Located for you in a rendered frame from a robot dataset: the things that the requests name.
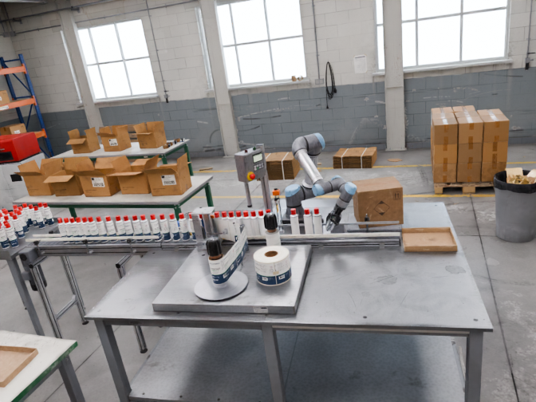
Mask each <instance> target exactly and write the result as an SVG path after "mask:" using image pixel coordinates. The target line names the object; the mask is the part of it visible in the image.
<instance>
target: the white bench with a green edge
mask: <svg viewBox="0 0 536 402"><path fill-rule="evenodd" d="M0 345H7V346H22V347H30V348H37V350H38V352H39V354H38V355H37V356H36V357H35V358H34V359H33V360H32V361H31V362H30V363H29V364H28V365H27V366H26V367H25V368H24V369H23V370H22V371H21V372H20V373H19V374H18V375H17V376H16V377H15V378H14V379H13V380H12V381H11V382H10V383H9V384H8V385H7V386H6V387H5V388H0V402H23V401H24V400H25V399H26V398H27V397H28V396H30V395H31V394H32V393H33V392H34V391H35V390H36V389H37V388H38V387H39V386H40V385H41V384H42V383H43V382H44V381H45V380H47V379H48V378H49V377H50V376H51V375H52V374H53V373H54V372H55V371H56V370H57V369H59V372H60V374H61V378H62V380H63V382H64V385H65V388H66V390H67V393H68V395H69V398H70V401H71V402H85V398H84V395H83V393H82V391H81V386H80V385H79V382H78V379H77V375H76V373H75V371H74V368H73V365H72V362H71V360H70V357H69V354H70V353H71V352H72V351H73V350H74V349H75V348H76V347H77V346H78V344H77V341H73V340H67V339H61V338H56V337H44V336H38V335H33V334H27V333H15V332H10V331H4V330H0Z"/></svg>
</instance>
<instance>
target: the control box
mask: <svg viewBox="0 0 536 402"><path fill-rule="evenodd" d="M247 150H248V153H246V154H245V153H244V151H242V152H238V153H235V154H234V159H235V164H236V169H237V174H238V181H240V182H244V183H249V182H251V181H253V180H256V179H259V178H262V177H263V176H265V175H266V171H265V165H264V168H261V169H259V170H257V171H255V170H254V165H256V164H260V163H262V162H263V163H264V160H261V161H258V162H257V163H253V157H252V155H254V154H257V153H259V152H262V149H260V148H259V149H257V150H256V151H253V148H250V149H247ZM262 159H263V153H262ZM251 174H255V178H254V179H251V178H250V175H251Z"/></svg>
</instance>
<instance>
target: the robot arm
mask: <svg viewBox="0 0 536 402"><path fill-rule="evenodd" d="M324 148H325V141H324V139H323V137H322V135H321V134H319V133H315V134H311V135H308V136H301V137H298V138H297V139H296V140H295V141H294V143H293V145H292V153H293V156H294V158H295V159H296V160H298V162H299V163H300V165H301V166H302V168H303V169H304V171H305V179H304V180H303V181H302V185H300V186H299V185H298V184H292V185H289V186H288V187H287V188H286V189H285V197H286V218H287V219H290V215H291V209H292V208H295V209H296V214H297V215H298V218H299V219H301V218H303V217H304V216H303V215H304V214H305V210H304V208H303V206H302V201H304V200H307V199H312V198H315V197H317V196H320V195H325V194H328V193H331V192H335V191H339V192H340V193H341V194H340V196H339V197H338V199H337V201H336V204H335V207H334V209H333V210H332V211H331V212H330V213H329V214H328V215H327V217H326V225H325V229H326V231H331V230H332V229H333V228H334V227H335V226H336V225H338V224H339V223H340V221H341V216H342V214H341V212H342V211H343V210H345V209H346V207H347V206H348V205H349V202H350V201H351V199H352V197H353V195H354V194H355V191H356V189H357V186H356V185H355V184H353V183H350V182H347V183H346V182H345V181H344V179H343V178H341V177H340V176H339V175H335V176H334V177H333V178H332V179H331V180H330V181H327V182H325V181H324V180H323V178H322V177H321V175H320V173H319V171H318V170H317V162H318V156H319V155H320V154H321V150H322V149H324ZM331 222H332V225H330V227H329V224H330V223H331Z"/></svg>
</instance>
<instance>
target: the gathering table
mask: <svg viewBox="0 0 536 402"><path fill-rule="evenodd" d="M58 218H61V217H53V220H54V223H55V225H53V226H51V227H49V225H47V226H46V228H44V229H41V230H40V229H39V227H34V226H30V229H29V231H30V232H29V233H27V234H25V236H26V237H25V238H21V239H19V238H18V236H17V240H18V244H19V247H17V248H12V246H11V245H10V248H8V249H5V250H3V249H2V245H0V260H6V261H7V264H8V266H9V268H10V272H11V274H12V276H13V279H14V282H15V284H16V287H17V289H18V292H19V294H20V297H21V300H22V303H23V305H24V306H26V308H25V309H27V311H28V313H29V316H30V319H31V321H32V323H33V327H34V329H35V332H36V334H37V335H38V336H44V337H45V334H44V331H43V329H42V327H41V323H40V321H39V319H38V316H37V313H36V310H35V308H34V304H33V302H32V300H31V297H30V294H29V291H28V289H27V287H26V283H25V281H24V280H23V278H22V275H21V270H20V268H19V265H18V262H17V259H16V258H15V257H17V256H18V252H19V251H21V250H23V249H24V248H25V246H27V245H29V244H30V243H31V242H26V239H28V238H35V237H33V235H48V234H49V231H53V233H54V234H60V231H59V228H58V221H57V219H58ZM37 238H46V237H37ZM67 257H68V260H69V256H67ZM69 264H70V266H71V262H70V260H69ZM71 269H72V272H73V268H72V266H71ZM73 276H74V278H75V275H74V272H73ZM75 281H76V284H77V280H76V278H75ZM77 288H78V290H79V287H78V284H77ZM79 294H80V296H81V292H80V290H79ZM81 300H82V303H83V305H85V304H84V302H83V299H82V296H81Z"/></svg>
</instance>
